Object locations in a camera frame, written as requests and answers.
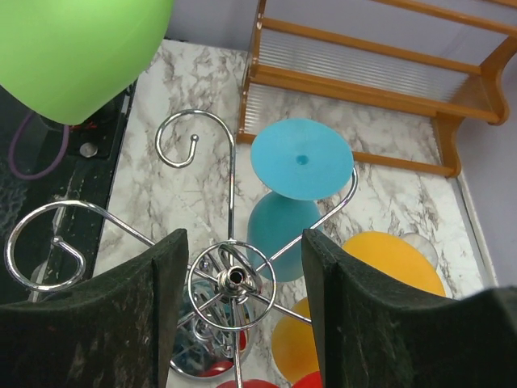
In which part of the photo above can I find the wooden dish rack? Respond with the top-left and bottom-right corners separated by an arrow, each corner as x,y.
237,1 -> 516,178

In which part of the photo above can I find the yellow plastic wine glass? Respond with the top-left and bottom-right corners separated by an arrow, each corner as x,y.
271,231 -> 446,384

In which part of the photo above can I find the black mounting rail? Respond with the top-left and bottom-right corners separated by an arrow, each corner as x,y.
1,84 -> 136,284

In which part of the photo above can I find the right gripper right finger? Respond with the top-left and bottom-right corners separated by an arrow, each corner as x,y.
301,230 -> 516,387

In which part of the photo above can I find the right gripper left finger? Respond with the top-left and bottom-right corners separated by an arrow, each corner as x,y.
1,229 -> 189,387

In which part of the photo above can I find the blue plastic wine glass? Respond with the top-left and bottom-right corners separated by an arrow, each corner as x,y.
247,118 -> 358,282

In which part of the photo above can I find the green plastic wine glass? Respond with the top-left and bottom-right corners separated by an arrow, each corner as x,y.
1,1 -> 174,124

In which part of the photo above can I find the red plastic wine glass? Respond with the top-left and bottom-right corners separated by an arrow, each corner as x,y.
216,331 -> 324,388

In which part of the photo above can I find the clear wine glass by book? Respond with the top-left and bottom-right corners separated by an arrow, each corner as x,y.
401,233 -> 439,270

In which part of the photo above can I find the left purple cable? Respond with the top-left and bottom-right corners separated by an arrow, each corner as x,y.
8,111 -> 69,180

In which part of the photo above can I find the chrome wine glass rack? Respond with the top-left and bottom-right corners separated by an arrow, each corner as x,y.
4,109 -> 348,387

